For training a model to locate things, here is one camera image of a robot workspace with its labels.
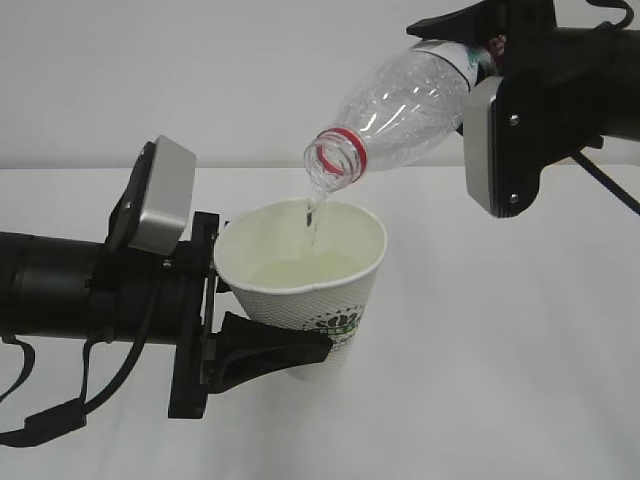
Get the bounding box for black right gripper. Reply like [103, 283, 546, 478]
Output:
[406, 1, 625, 216]

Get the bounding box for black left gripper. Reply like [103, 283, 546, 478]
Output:
[94, 140, 333, 419]

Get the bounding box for Nongfu Spring water bottle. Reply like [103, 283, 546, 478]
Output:
[304, 40, 497, 194]

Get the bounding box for white paper cup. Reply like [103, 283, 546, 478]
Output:
[212, 198, 388, 381]

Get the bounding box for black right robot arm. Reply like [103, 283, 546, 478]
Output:
[406, 1, 639, 218]

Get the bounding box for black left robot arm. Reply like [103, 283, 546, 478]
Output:
[1, 136, 332, 419]

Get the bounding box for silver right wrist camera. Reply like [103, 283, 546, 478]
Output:
[462, 76, 509, 218]

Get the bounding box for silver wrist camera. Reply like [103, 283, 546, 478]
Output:
[128, 135, 197, 256]
[462, 76, 509, 218]

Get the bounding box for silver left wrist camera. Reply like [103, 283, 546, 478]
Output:
[128, 135, 197, 256]

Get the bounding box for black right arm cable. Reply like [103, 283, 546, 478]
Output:
[569, 0, 640, 216]

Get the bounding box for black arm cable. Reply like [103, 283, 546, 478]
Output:
[569, 0, 640, 216]
[0, 284, 166, 449]

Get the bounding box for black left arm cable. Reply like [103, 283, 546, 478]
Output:
[0, 284, 166, 449]

